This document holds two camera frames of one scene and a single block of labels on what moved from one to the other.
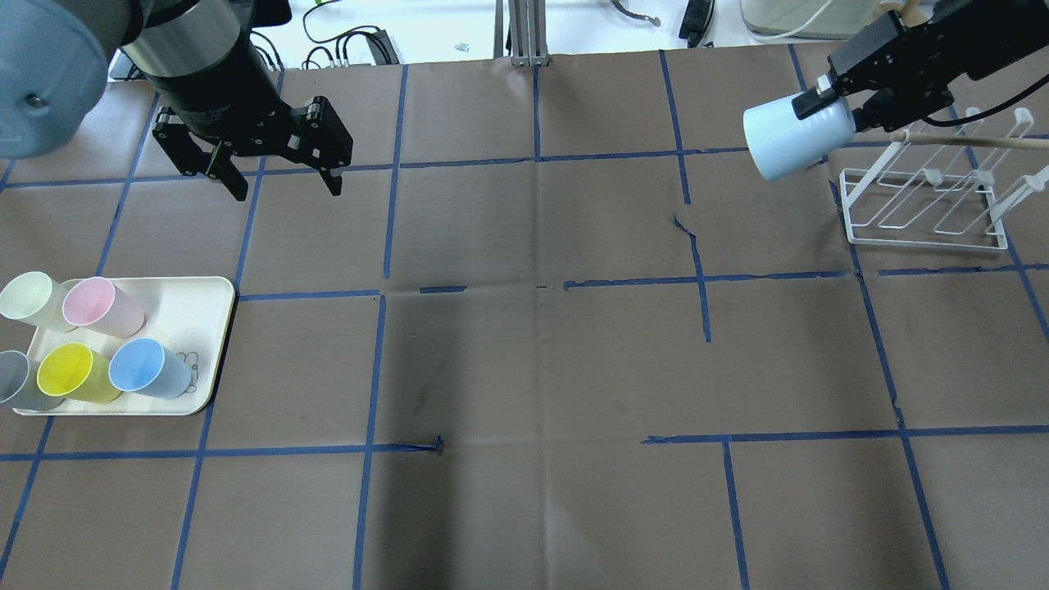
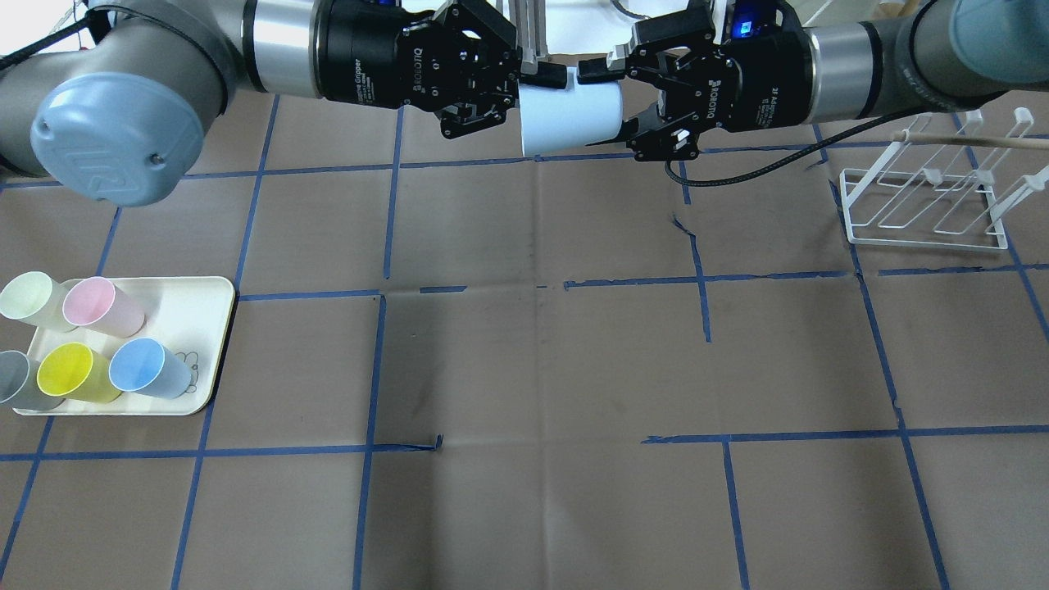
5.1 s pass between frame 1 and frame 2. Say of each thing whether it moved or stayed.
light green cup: stayed
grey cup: stayed
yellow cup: stayed
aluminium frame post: stayed
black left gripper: moved
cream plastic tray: stayed
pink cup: stayed
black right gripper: moved
